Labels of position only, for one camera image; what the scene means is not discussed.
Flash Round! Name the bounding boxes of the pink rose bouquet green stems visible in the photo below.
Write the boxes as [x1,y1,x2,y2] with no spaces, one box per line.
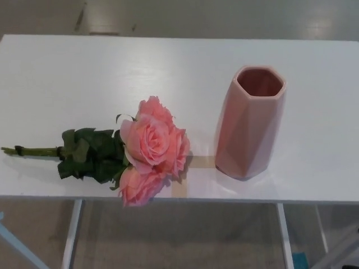
[1,95,191,208]

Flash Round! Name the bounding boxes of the pink faceted ceramic vase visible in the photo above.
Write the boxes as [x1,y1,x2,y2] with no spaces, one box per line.
[214,65,287,180]

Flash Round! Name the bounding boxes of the tan tape strip crosswise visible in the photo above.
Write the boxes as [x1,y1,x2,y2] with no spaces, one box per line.
[188,155,217,170]

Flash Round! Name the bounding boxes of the white table leg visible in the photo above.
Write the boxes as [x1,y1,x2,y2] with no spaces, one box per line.
[63,198,85,269]
[276,203,294,269]
[316,204,329,253]

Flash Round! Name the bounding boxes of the teal floor object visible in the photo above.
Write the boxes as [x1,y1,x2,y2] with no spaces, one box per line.
[291,252,309,269]

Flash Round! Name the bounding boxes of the light blue frame bar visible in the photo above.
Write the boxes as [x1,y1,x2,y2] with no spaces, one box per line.
[0,211,43,269]

